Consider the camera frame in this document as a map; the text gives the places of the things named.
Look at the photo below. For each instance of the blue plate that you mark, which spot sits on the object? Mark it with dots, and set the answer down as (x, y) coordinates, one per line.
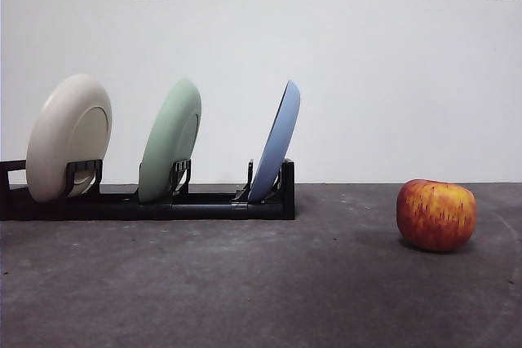
(275, 148)

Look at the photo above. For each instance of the red yellow apple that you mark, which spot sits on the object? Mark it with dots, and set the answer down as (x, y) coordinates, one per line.
(436, 215)

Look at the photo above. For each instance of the black plate rack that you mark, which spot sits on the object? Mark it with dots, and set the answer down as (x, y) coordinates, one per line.
(204, 211)

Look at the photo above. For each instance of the green plate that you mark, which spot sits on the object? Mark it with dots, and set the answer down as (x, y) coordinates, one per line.
(171, 132)

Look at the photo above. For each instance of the cream plate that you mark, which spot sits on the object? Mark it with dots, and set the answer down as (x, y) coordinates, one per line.
(61, 128)

